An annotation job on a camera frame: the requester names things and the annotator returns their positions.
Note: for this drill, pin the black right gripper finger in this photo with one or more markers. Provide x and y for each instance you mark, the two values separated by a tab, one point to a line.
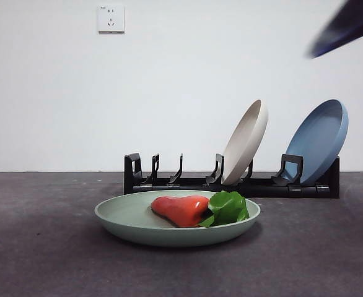
352	21

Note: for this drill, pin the orange carrot with green leaves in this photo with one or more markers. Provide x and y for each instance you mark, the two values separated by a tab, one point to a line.
181	208

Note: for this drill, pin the green plate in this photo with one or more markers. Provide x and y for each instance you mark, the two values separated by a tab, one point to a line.
132	226

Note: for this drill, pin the blue plate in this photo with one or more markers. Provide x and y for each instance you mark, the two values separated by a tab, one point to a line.
317	139

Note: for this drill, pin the beige plate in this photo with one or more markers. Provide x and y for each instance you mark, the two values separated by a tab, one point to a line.
243	145

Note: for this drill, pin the black plate rack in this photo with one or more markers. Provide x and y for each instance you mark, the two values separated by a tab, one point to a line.
268	189

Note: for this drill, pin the white wall socket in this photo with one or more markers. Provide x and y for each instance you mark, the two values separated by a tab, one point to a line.
111	18

